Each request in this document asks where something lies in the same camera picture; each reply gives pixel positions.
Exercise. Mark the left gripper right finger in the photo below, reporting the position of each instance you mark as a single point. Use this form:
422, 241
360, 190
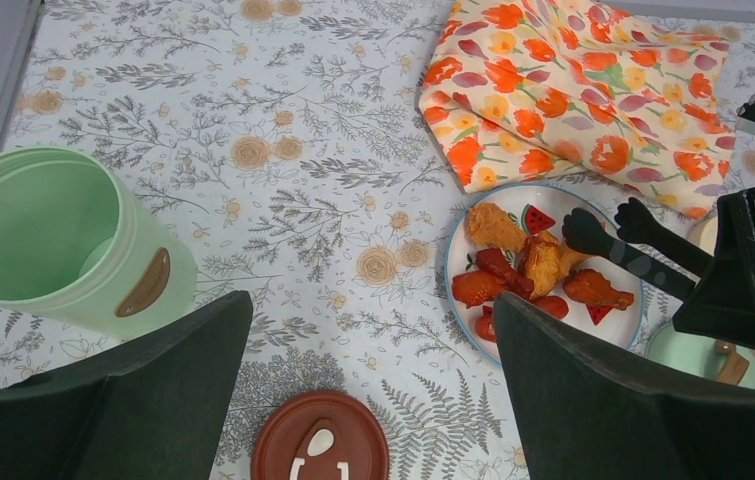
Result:
587, 409

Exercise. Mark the red brown round lid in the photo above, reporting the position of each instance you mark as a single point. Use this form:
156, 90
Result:
321, 435

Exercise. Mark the green lid brown handle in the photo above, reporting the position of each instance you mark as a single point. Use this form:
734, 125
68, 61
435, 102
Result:
697, 355

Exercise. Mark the cream lid pink handle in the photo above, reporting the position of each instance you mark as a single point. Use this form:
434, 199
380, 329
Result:
704, 234

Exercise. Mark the green container cup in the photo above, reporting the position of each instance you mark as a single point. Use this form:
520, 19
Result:
77, 246

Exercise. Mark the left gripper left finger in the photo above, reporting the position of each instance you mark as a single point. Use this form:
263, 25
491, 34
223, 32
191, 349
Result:
151, 408

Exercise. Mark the breaded fried chicken piece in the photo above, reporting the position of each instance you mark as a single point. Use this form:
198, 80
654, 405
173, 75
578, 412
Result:
487, 225

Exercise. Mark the red glazed chicken piece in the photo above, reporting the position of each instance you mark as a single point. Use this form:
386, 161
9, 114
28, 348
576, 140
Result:
474, 288

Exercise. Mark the fried chicken drumstick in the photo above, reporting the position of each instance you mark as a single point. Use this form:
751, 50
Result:
546, 261

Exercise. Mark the small red sausage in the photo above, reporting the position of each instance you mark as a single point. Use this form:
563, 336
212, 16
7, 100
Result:
493, 261

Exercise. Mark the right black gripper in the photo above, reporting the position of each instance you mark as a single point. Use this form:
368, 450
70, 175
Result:
722, 304

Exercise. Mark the glazed chicken wing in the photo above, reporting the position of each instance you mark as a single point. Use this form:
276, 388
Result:
590, 287

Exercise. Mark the floral orange cloth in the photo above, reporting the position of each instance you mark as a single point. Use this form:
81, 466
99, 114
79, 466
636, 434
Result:
524, 90

